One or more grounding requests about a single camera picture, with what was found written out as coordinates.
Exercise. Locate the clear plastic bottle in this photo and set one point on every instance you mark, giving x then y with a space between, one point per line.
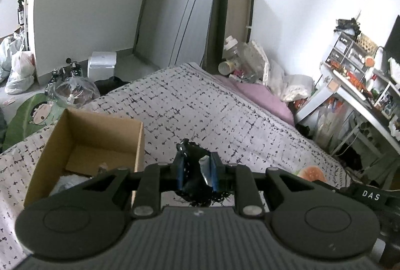
234 51

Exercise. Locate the clear plastic bag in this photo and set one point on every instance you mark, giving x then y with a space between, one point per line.
72 92

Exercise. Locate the pink pillow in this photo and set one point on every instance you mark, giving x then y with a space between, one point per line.
261 96

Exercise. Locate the grey door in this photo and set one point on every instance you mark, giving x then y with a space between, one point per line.
172 32

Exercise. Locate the black patterned white bedspread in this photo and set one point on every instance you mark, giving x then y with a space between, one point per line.
174 104

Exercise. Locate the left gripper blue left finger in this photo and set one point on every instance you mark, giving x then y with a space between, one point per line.
154 180

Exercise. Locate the brown cardboard box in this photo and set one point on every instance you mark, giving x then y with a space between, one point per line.
83 141

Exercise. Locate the green cartoon cushion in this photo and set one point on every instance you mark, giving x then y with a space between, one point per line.
34 114

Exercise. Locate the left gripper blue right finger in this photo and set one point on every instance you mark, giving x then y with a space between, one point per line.
241 182

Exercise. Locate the paper cup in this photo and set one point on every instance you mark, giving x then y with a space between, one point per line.
226 68

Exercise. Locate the dark folded table board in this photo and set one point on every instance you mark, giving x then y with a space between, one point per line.
227 18

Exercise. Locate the black fuzzy soft object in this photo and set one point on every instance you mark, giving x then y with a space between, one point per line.
197 186

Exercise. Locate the white crumpled bags pile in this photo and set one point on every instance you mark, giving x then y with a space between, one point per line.
268 72

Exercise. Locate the white plastic bag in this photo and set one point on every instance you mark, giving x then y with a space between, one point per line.
21 76

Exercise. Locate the white desk shelf unit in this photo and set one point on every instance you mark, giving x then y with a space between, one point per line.
343 75

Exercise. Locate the grey plastic bag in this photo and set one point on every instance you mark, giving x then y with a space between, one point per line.
9 46

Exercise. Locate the orange plush ball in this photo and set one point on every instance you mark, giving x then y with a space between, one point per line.
312 173

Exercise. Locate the white small appliance box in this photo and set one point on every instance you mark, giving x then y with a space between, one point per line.
101 65

